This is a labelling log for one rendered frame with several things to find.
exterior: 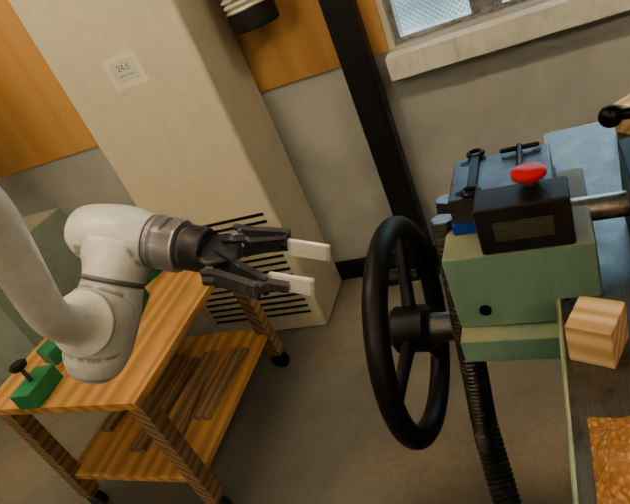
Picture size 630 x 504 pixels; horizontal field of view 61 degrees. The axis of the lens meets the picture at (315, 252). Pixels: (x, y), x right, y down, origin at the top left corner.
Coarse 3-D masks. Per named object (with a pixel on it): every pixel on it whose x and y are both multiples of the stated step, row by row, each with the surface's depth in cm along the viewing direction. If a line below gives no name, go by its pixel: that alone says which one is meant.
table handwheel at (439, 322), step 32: (384, 224) 63; (384, 256) 58; (416, 256) 75; (384, 288) 56; (384, 320) 55; (416, 320) 65; (448, 320) 64; (384, 352) 55; (448, 352) 77; (384, 384) 55; (448, 384) 75; (384, 416) 57; (416, 448) 61
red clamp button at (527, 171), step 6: (528, 162) 48; (534, 162) 47; (540, 162) 47; (516, 168) 48; (522, 168) 47; (528, 168) 47; (534, 168) 46; (540, 168) 46; (546, 168) 46; (510, 174) 48; (516, 174) 47; (522, 174) 46; (528, 174) 46; (534, 174) 46; (540, 174) 46; (516, 180) 47; (522, 180) 46; (528, 180) 46; (534, 180) 46
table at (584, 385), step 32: (576, 128) 75; (608, 128) 72; (576, 160) 68; (608, 160) 66; (608, 224) 56; (608, 256) 52; (608, 288) 49; (480, 352) 54; (512, 352) 53; (544, 352) 52; (576, 384) 42; (608, 384) 41; (576, 416) 40; (608, 416) 39; (576, 448) 38; (576, 480) 36
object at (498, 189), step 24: (456, 168) 57; (480, 168) 55; (504, 168) 53; (552, 168) 53; (456, 192) 53; (480, 192) 49; (504, 192) 48; (528, 192) 47; (552, 192) 45; (456, 216) 53; (480, 216) 47; (504, 216) 47; (528, 216) 46; (552, 216) 45; (480, 240) 49; (504, 240) 48; (528, 240) 47; (552, 240) 47
